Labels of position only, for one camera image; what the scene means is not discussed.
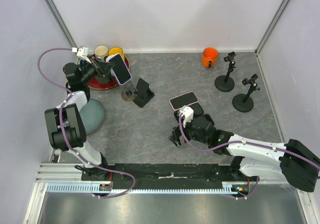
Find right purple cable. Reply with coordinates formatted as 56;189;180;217
178;112;320;171

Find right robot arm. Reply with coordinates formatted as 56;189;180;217
170;112;320;192

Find yellow mug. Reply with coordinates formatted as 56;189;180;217
108;47;125;62

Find orange mug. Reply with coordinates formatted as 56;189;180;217
201;47;218;68

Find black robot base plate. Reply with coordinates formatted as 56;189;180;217
81;162;261;190

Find cream mug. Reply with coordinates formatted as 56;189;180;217
93;45;109;62

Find purple cable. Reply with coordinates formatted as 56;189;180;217
178;112;320;171
36;48;137;198

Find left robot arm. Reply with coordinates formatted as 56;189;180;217
44;58;114;180

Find black round-base phone stand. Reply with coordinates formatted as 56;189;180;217
214;52;236;92

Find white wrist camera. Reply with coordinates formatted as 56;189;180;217
71;47;89;60
178;106;194;128

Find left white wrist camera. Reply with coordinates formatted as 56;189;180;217
71;47;89;60

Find wooden round-base phone stand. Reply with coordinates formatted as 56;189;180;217
121;82;138;101

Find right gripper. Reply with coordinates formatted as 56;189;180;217
168;116;210;148

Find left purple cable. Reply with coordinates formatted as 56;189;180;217
36;48;137;198

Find red round tray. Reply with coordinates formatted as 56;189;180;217
89;56;118;89

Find grey slotted cable duct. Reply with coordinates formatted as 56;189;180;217
46;183;238;194

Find black flat-base phone stand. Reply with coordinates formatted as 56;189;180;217
133;78;155;108

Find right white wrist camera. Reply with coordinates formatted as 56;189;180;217
178;106;194;128

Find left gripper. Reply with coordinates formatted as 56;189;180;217
79;56;115;85

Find blue ceramic plate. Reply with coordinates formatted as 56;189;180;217
80;99;106;135

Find black phone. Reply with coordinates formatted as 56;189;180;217
174;103;204;121
192;114;215;129

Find white mug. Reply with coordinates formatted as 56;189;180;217
105;55;115;64

